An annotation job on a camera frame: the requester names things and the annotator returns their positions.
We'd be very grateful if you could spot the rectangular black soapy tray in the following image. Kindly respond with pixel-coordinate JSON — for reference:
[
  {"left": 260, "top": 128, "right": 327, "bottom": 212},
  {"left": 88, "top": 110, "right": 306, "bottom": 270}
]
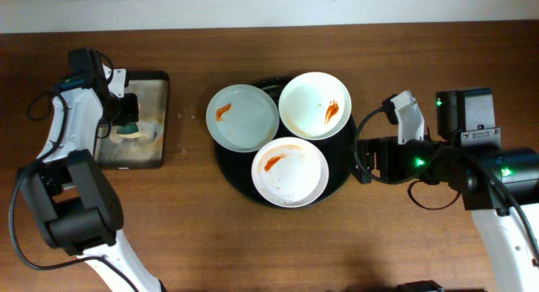
[{"left": 94, "top": 71, "right": 169, "bottom": 169}]

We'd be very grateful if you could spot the cream plate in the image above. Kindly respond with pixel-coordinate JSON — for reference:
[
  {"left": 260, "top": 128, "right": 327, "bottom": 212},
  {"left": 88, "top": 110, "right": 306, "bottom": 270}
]
[{"left": 278, "top": 72, "right": 352, "bottom": 141}]

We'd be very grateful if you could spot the green yellow sponge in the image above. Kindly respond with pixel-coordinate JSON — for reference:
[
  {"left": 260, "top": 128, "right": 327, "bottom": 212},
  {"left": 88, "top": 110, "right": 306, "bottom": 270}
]
[{"left": 116, "top": 123, "right": 141, "bottom": 139}]

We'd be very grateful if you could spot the pale green plate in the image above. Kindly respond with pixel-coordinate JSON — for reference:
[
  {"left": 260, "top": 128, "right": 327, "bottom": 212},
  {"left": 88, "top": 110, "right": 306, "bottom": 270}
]
[{"left": 205, "top": 84, "right": 280, "bottom": 153}]

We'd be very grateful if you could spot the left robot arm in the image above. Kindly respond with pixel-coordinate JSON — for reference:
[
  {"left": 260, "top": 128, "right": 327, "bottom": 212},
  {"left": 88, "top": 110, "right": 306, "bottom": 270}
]
[{"left": 8, "top": 48, "right": 165, "bottom": 291}]

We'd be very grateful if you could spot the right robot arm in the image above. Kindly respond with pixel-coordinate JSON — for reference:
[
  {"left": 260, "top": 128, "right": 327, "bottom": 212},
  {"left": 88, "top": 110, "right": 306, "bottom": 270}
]
[{"left": 353, "top": 88, "right": 538, "bottom": 291}]

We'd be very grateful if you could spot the pink white plate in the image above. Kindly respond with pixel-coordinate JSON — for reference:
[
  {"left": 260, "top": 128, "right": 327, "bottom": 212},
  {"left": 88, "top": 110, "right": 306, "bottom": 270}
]
[{"left": 251, "top": 137, "right": 329, "bottom": 209}]

